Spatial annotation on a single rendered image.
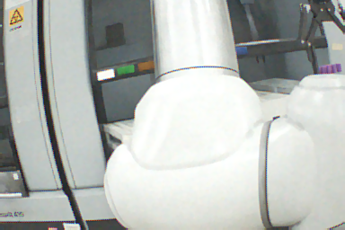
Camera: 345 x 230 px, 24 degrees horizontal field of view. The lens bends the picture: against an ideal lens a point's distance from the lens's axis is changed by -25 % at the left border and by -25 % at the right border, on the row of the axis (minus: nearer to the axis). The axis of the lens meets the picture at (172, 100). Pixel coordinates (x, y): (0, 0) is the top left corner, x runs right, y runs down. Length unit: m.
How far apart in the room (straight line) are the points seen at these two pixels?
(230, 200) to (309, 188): 0.11
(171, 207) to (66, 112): 1.03
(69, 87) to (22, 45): 0.19
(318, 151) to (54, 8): 1.17
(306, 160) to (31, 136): 1.15
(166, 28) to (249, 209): 0.26
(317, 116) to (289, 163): 0.07
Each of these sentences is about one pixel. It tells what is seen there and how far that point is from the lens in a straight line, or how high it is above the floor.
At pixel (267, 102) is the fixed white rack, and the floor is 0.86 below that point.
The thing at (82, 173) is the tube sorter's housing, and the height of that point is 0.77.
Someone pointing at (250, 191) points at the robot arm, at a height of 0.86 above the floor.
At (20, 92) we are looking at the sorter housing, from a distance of 2.15.
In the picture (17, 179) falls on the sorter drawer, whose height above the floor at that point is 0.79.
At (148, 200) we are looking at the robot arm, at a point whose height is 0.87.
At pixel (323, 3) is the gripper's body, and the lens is 1.88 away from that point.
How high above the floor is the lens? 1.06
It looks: 4 degrees down
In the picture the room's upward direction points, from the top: 10 degrees counter-clockwise
